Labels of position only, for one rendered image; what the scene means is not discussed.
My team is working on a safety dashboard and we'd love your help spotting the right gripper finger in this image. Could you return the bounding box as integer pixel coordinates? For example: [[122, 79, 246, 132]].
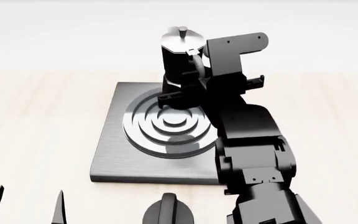
[[181, 70, 203, 95], [198, 77, 214, 89]]

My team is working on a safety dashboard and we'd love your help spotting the silver and black moka pot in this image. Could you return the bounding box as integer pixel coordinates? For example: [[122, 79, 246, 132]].
[[159, 25, 213, 110]]

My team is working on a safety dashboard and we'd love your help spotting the round ringed stove burner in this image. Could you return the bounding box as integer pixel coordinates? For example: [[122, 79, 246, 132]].
[[122, 90, 219, 160]]

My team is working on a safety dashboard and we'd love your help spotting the grey square stove base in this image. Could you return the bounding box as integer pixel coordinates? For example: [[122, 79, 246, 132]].
[[89, 81, 229, 187]]

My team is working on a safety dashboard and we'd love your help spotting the black stove knob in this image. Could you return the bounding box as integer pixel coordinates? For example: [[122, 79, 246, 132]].
[[142, 192, 196, 224]]

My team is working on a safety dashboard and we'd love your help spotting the black gripper camera mount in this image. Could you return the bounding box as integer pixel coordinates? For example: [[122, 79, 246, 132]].
[[206, 32, 269, 79]]

